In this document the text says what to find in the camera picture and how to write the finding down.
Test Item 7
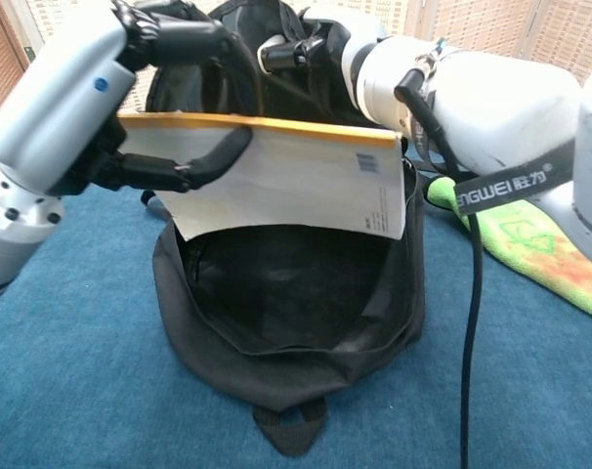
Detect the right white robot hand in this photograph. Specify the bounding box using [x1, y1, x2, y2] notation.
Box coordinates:
[256, 5, 391, 102]

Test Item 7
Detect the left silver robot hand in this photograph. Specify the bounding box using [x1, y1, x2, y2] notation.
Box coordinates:
[0, 0, 266, 196]

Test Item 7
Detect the white and yellow booklet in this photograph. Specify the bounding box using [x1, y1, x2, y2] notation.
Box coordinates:
[117, 110, 408, 241]

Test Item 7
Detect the black fabric backpack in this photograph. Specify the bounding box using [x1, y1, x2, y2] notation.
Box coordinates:
[140, 0, 427, 458]

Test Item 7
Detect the blue table cover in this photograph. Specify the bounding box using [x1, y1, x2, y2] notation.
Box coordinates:
[0, 111, 592, 469]

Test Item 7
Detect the green microfiber cloth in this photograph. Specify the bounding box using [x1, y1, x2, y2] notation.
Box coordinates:
[422, 175, 592, 325]

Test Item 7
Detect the black printed velcro strap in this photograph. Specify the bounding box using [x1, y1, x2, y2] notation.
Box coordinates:
[454, 158, 578, 216]

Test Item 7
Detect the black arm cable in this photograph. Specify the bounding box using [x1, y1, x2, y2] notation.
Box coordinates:
[395, 67, 486, 469]

